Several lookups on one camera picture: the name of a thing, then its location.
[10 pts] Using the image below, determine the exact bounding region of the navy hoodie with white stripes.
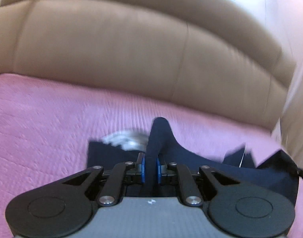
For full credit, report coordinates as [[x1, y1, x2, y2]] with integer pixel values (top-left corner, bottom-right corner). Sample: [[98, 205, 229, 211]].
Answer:
[[86, 116, 301, 206]]

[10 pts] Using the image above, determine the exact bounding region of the beige padded headboard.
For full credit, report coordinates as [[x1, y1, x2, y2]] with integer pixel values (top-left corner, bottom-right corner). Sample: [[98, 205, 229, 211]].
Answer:
[[0, 0, 295, 130]]

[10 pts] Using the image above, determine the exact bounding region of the pink quilted bed cover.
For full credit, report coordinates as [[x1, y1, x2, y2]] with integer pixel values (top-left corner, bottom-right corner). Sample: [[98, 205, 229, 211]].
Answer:
[[0, 74, 303, 237]]

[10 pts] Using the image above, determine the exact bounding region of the beige curtain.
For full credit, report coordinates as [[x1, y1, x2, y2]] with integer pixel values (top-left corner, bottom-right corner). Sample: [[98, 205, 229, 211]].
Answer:
[[266, 0, 303, 161]]

